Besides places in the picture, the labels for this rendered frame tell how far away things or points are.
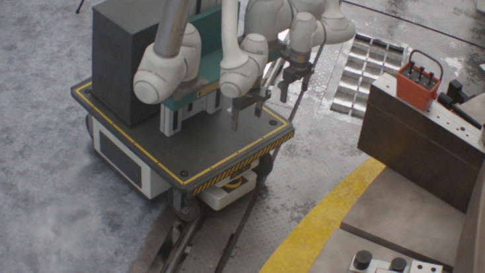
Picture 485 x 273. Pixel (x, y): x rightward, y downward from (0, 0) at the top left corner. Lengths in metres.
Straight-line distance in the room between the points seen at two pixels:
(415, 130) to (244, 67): 0.97
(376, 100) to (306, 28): 0.57
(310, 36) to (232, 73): 0.46
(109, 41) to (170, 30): 0.75
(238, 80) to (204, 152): 0.80
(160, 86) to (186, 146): 0.71
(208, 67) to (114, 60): 0.46
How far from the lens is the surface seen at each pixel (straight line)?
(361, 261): 2.52
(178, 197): 3.44
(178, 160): 3.38
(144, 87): 2.80
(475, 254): 2.09
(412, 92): 3.27
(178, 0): 2.63
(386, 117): 3.40
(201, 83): 3.12
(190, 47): 2.96
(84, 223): 3.53
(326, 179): 3.86
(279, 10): 3.28
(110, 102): 3.60
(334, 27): 3.08
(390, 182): 3.46
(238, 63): 2.71
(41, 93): 4.32
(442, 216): 3.38
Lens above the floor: 2.58
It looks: 38 degrees down
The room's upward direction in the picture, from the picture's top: 7 degrees clockwise
